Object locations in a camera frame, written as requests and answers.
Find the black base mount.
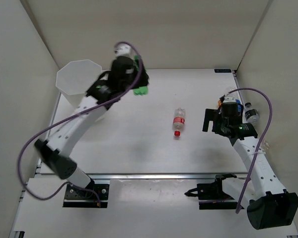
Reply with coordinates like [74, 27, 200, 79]
[63, 180, 110, 208]
[184, 174, 237, 210]

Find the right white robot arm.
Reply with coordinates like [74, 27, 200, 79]
[202, 96, 298, 230]

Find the clear bottle blue label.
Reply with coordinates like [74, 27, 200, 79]
[225, 87, 242, 115]

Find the clear bottle black label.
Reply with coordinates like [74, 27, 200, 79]
[244, 102, 260, 125]

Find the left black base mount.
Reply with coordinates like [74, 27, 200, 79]
[63, 180, 110, 208]

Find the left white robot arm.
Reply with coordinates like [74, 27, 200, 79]
[34, 42, 149, 198]

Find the aluminium rail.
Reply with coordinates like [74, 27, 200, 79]
[37, 173, 254, 180]

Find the white translucent octagonal bin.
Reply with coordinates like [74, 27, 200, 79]
[54, 59, 102, 122]

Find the green plastic bottle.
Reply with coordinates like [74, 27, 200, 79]
[133, 56, 149, 96]

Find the clear bottle red label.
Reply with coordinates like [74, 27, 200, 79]
[172, 108, 186, 137]

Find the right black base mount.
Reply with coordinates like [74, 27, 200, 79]
[184, 174, 237, 210]

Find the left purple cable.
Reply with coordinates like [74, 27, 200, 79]
[16, 41, 143, 200]

